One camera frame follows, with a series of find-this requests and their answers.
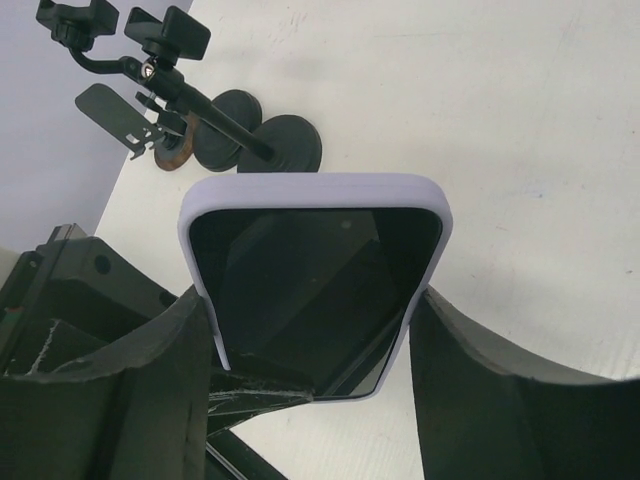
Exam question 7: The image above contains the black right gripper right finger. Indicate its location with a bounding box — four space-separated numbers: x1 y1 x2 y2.
409 288 639 479

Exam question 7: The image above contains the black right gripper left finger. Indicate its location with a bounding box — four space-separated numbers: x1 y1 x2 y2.
1 288 213 479

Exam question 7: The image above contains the lilac case smartphone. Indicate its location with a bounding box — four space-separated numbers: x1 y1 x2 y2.
177 173 453 403

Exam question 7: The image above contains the wooden base phone stand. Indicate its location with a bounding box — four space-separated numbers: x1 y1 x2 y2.
75 83 196 171

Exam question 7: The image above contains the black round base phone stand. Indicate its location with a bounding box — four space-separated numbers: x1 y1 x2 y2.
36 1 274 171

